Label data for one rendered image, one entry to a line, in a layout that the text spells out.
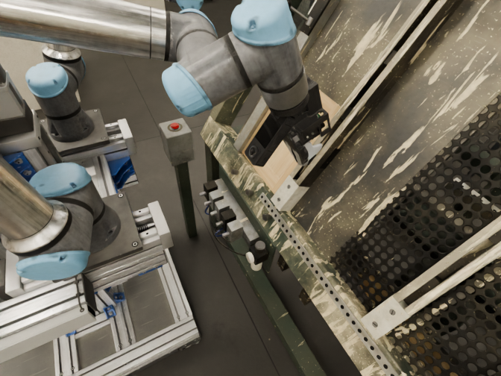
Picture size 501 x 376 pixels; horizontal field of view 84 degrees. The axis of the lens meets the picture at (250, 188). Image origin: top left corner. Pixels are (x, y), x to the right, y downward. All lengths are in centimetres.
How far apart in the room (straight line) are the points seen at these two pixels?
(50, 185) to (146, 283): 108
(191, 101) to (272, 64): 12
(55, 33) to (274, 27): 31
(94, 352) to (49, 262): 108
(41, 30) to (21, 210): 28
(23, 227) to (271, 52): 49
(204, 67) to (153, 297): 142
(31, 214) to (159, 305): 115
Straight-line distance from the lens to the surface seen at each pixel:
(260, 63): 40
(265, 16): 38
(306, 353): 164
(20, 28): 54
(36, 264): 65
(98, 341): 169
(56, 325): 93
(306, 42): 118
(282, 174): 111
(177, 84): 41
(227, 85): 40
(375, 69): 95
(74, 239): 66
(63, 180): 74
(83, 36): 52
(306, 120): 53
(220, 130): 138
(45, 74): 117
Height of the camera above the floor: 175
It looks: 49 degrees down
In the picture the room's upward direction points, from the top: 6 degrees clockwise
